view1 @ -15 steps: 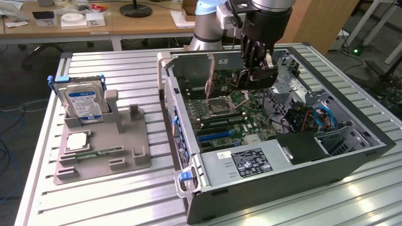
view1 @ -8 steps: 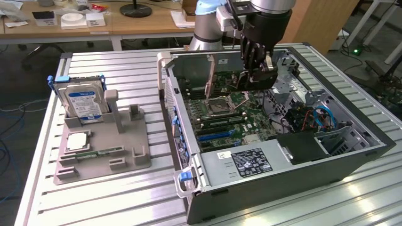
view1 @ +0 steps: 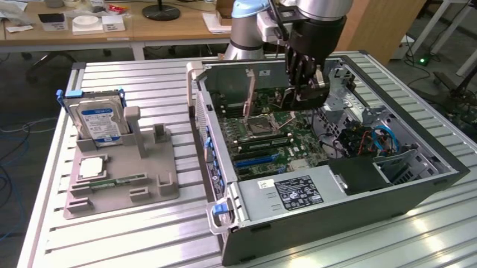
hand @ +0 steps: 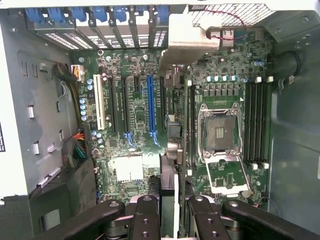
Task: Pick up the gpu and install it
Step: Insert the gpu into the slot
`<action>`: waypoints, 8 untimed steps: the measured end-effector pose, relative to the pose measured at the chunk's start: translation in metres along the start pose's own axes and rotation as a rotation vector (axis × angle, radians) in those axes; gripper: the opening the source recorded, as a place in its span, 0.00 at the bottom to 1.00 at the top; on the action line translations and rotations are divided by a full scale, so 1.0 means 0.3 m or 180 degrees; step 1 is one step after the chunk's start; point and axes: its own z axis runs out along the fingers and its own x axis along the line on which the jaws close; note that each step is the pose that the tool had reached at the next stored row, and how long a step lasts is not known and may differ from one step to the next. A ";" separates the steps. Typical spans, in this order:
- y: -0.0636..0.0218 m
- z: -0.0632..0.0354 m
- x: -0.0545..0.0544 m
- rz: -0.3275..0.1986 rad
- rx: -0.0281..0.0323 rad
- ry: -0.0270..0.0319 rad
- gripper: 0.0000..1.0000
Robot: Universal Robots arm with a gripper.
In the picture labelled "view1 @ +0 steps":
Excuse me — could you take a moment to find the black camera cable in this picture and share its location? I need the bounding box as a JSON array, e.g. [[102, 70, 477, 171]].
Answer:
[[267, 0, 290, 41]]

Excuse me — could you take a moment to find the open black PC case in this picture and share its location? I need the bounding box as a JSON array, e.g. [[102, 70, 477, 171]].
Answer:
[[184, 54, 472, 267]]

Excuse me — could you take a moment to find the black round stand base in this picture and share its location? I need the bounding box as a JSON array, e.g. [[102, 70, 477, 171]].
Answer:
[[140, 0, 182, 21]]

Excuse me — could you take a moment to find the white table frame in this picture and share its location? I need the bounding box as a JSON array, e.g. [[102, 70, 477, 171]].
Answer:
[[409, 0, 477, 76]]

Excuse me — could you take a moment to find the white box black lid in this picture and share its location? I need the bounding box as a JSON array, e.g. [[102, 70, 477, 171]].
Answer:
[[38, 13, 70, 32]]

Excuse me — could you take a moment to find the green RAM stick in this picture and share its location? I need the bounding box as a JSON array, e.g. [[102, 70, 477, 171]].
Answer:
[[87, 175, 146, 189]]

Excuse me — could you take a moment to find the wooden cabinet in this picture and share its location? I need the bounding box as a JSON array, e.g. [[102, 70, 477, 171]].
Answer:
[[337, 0, 428, 65]]

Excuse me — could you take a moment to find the white paper note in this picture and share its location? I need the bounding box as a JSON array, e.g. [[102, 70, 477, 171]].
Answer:
[[5, 24, 35, 33]]

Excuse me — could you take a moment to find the blue wire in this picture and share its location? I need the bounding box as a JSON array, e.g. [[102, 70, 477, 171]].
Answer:
[[372, 125, 402, 154]]

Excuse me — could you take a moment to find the hard disk in blue caddy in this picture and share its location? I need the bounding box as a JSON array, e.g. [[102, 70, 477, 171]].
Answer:
[[55, 88, 131, 148]]

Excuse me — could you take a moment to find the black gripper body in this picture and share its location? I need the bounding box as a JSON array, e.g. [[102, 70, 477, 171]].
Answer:
[[289, 16, 348, 61]]

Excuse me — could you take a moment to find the wooden desk white frame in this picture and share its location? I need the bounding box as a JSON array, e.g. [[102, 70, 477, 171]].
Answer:
[[0, 0, 134, 54], [131, 0, 337, 61]]

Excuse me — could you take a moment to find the black graphics card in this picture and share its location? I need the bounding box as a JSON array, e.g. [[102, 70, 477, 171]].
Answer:
[[242, 68, 331, 117]]

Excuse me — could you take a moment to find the green motherboard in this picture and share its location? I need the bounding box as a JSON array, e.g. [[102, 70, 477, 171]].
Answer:
[[210, 92, 333, 181]]

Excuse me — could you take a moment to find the grey parts rack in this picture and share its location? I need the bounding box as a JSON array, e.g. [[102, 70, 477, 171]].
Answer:
[[62, 106, 180, 221]]

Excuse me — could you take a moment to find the brown cardboard box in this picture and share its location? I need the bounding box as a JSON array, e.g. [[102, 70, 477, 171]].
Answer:
[[215, 0, 235, 19]]

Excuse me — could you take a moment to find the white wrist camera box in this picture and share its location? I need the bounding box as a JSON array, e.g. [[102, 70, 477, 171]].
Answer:
[[257, 11, 290, 43]]

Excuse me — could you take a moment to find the blue expansion slot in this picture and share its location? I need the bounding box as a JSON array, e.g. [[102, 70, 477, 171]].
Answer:
[[234, 156, 274, 169]]

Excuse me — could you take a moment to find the white paper stack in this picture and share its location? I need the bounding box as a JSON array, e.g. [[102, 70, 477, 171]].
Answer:
[[202, 12, 234, 34]]

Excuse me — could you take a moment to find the metal disk bay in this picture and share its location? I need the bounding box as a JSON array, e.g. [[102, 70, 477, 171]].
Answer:
[[317, 82, 365, 132], [373, 149, 441, 186]]

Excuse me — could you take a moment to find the orange wire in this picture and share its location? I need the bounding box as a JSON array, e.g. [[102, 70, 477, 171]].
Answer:
[[356, 130, 373, 156]]

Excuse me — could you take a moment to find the metal socket cover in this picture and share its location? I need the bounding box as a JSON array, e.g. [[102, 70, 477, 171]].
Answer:
[[270, 110, 299, 128]]

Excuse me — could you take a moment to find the silver CPU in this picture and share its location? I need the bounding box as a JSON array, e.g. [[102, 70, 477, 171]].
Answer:
[[78, 157, 107, 179]]

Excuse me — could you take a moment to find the small white box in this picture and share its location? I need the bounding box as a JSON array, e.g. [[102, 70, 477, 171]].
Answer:
[[100, 15, 126, 32]]

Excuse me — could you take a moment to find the CPU socket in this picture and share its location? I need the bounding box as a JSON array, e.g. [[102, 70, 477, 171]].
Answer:
[[242, 116, 279, 138]]

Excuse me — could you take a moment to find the white round dish box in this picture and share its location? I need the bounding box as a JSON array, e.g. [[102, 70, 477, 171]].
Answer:
[[72, 15, 104, 36]]

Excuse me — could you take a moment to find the black plastic shroud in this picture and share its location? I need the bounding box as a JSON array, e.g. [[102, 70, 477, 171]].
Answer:
[[330, 155, 394, 196]]

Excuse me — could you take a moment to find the grey power supply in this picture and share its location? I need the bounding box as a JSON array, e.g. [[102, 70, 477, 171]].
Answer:
[[227, 164, 350, 222]]

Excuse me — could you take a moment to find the black office chair base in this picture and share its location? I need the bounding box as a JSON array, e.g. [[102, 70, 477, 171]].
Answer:
[[21, 49, 112, 82]]

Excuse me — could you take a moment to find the dark RAM stick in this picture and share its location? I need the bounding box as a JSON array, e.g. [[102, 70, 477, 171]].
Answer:
[[238, 137, 293, 149]]

